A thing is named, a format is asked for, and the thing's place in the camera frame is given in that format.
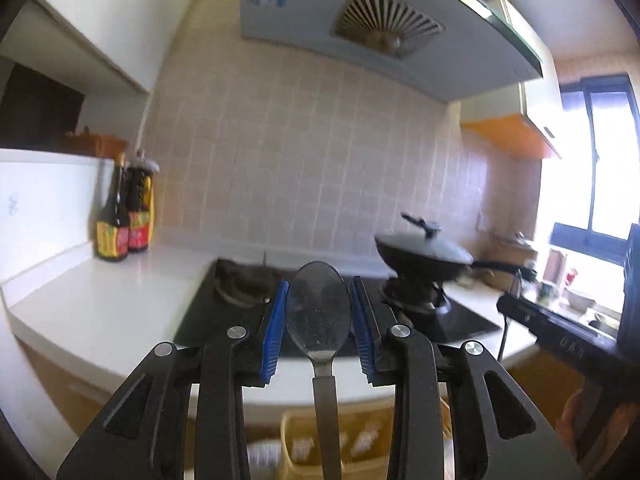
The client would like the stainless steel spoon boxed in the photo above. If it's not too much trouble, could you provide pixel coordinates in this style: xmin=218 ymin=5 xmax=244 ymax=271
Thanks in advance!
xmin=286 ymin=261 xmax=350 ymax=479

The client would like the person's right hand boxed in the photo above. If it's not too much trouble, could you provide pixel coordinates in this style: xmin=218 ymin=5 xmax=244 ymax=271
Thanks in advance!
xmin=555 ymin=382 xmax=639 ymax=479

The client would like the yellow plastic utensil basket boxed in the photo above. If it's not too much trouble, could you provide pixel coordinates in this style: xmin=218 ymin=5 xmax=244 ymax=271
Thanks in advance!
xmin=278 ymin=398 xmax=454 ymax=480

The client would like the dark-framed window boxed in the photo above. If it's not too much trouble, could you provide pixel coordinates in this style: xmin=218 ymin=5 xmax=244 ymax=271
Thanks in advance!
xmin=550 ymin=74 xmax=639 ymax=266

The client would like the black gas stove top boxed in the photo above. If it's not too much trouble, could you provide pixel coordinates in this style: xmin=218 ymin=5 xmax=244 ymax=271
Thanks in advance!
xmin=174 ymin=258 xmax=499 ymax=347

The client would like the black wok with lid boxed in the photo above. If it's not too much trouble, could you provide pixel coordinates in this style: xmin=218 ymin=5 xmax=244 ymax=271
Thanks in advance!
xmin=374 ymin=212 xmax=537 ymax=284

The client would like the dark soy sauce bottle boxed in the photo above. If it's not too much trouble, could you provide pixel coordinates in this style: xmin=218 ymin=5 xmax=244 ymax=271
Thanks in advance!
xmin=96 ymin=153 xmax=130 ymax=262

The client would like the orange upper cabinet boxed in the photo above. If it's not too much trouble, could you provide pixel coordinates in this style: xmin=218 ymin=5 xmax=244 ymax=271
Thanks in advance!
xmin=460 ymin=0 xmax=563 ymax=159

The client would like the red-labelled sauce bottle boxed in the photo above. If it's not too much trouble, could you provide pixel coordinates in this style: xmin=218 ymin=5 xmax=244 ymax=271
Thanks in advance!
xmin=126 ymin=148 xmax=160 ymax=252

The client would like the brown item on fridge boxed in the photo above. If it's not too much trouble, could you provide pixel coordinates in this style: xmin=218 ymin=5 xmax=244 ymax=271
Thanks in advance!
xmin=63 ymin=127 xmax=128 ymax=158

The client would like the white range hood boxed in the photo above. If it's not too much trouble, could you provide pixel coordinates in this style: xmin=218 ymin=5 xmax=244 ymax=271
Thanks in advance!
xmin=240 ymin=0 xmax=542 ymax=102

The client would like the white upper cabinet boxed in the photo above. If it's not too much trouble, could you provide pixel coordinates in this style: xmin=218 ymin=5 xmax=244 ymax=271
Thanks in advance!
xmin=37 ymin=0 xmax=192 ymax=91

